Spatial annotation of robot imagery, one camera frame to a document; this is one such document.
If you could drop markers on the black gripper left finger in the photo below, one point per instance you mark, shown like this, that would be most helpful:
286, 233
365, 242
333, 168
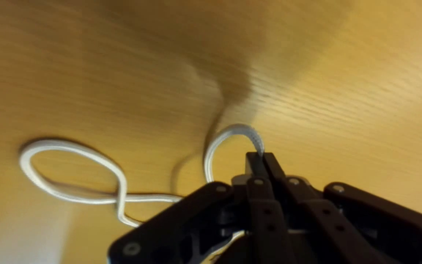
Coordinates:
187, 228

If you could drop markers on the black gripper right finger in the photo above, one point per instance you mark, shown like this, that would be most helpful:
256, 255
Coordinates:
367, 224

